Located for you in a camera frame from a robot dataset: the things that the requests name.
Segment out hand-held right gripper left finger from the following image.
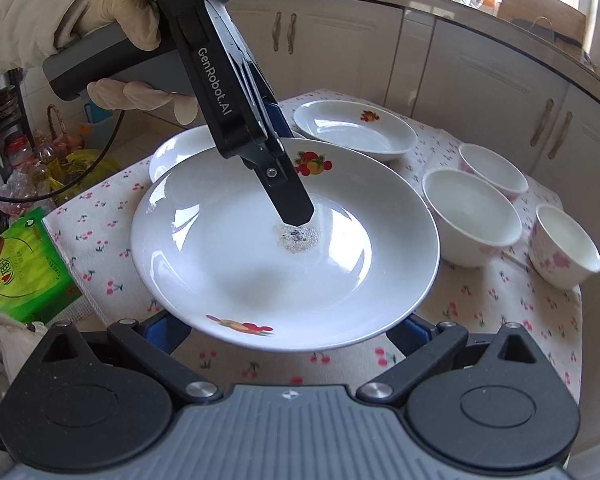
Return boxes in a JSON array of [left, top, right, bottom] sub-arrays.
[[40, 310, 223, 406]]

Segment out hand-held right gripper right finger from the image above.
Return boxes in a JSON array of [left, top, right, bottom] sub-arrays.
[[355, 314, 553, 406]]

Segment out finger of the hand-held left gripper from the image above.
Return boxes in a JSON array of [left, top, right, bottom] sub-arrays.
[[203, 0, 315, 227], [245, 57, 296, 141]]

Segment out white fruit-print plate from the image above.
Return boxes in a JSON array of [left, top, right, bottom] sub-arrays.
[[148, 125, 308, 186], [293, 100, 419, 162], [130, 139, 441, 352]]

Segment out large white bowl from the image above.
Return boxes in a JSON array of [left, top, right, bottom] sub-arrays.
[[422, 167, 523, 268]]

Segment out person's left forearm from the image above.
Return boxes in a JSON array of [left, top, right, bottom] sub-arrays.
[[0, 0, 96, 76]]

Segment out person's left hand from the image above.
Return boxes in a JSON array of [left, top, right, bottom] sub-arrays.
[[54, 0, 199, 126]]

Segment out cherry-print tablecloth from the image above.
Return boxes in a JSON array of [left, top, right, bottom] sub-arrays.
[[42, 89, 583, 403]]

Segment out blue plastic bin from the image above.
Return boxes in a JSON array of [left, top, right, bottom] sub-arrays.
[[82, 101, 117, 137]]

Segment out green tissue packet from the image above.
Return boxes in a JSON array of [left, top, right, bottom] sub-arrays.
[[0, 205, 84, 324]]

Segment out yellow plastic bag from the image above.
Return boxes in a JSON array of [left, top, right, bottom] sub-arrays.
[[45, 149, 122, 203]]

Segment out cream jacket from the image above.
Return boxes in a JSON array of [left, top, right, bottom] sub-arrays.
[[0, 307, 49, 480]]

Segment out white bowl pink flowers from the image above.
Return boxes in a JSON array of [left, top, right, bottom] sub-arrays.
[[528, 204, 600, 291]]

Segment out small pink-sided white bowl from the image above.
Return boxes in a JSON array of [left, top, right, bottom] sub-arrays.
[[458, 143, 529, 202]]

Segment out red-lid jar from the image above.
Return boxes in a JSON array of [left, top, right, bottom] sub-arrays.
[[5, 131, 32, 172]]

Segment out black cable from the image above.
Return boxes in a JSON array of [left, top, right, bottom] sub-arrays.
[[0, 110, 127, 203]]

